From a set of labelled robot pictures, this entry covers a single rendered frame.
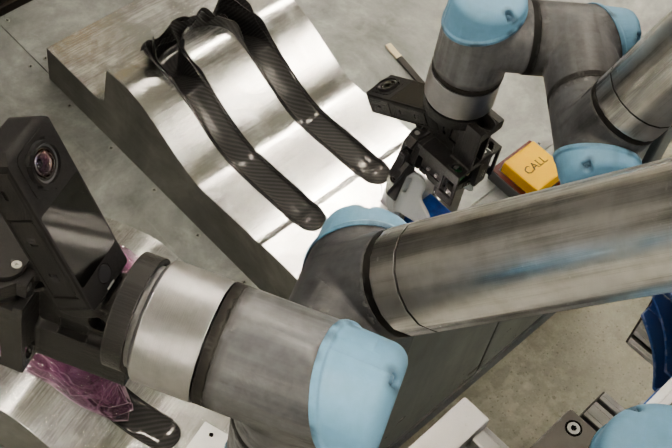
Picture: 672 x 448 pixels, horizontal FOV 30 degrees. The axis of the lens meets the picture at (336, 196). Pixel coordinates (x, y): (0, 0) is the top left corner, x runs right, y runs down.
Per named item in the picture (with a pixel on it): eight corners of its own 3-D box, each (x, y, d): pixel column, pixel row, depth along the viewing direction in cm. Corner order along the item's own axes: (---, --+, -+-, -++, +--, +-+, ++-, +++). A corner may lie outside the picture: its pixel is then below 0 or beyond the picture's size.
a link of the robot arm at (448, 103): (415, 63, 128) (469, 28, 132) (407, 93, 131) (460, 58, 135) (468, 109, 125) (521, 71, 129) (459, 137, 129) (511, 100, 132)
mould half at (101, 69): (453, 221, 160) (476, 156, 149) (304, 334, 147) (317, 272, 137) (201, -6, 178) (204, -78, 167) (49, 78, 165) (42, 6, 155)
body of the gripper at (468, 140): (446, 212, 138) (468, 144, 128) (391, 163, 141) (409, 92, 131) (492, 177, 141) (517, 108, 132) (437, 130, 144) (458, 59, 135)
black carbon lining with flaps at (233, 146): (396, 182, 154) (409, 133, 146) (300, 250, 146) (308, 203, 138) (212, 16, 166) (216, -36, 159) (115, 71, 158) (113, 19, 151)
